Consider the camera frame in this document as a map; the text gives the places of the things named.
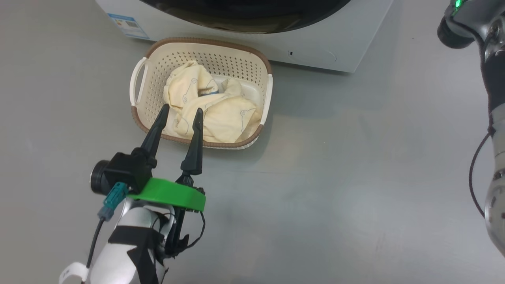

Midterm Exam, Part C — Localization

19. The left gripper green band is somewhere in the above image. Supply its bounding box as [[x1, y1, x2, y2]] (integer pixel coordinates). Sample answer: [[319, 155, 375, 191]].
[[128, 104, 206, 256]]

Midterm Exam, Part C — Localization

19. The cream garment with blue cuffs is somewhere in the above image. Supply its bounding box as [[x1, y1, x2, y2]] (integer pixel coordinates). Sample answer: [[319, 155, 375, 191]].
[[163, 60, 263, 143]]

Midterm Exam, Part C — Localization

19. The dark round glass washer door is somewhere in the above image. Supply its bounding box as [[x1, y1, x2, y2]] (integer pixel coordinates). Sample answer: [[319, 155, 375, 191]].
[[138, 0, 352, 34]]

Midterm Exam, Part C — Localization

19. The cream perforated basket brown rim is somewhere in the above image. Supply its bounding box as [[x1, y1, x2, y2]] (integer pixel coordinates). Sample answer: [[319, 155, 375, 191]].
[[129, 37, 273, 149]]

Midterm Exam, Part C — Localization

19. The white front-load washing machine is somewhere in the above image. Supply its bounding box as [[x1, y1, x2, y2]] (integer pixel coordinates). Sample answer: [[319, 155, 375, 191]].
[[95, 0, 394, 73]]

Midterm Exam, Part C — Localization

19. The blue energy label sticker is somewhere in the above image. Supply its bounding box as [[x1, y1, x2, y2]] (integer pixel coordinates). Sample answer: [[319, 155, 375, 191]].
[[107, 13, 150, 40]]

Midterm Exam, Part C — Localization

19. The left camera cable teal connector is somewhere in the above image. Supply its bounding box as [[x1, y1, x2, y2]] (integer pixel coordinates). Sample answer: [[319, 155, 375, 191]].
[[85, 183, 129, 271]]

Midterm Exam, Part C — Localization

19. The thin black left gripper cable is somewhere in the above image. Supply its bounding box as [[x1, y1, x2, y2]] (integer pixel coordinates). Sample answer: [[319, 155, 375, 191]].
[[152, 211, 206, 250]]

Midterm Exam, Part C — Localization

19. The white cable tag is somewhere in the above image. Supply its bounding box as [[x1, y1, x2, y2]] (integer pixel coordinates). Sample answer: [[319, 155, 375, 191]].
[[59, 262, 89, 284]]

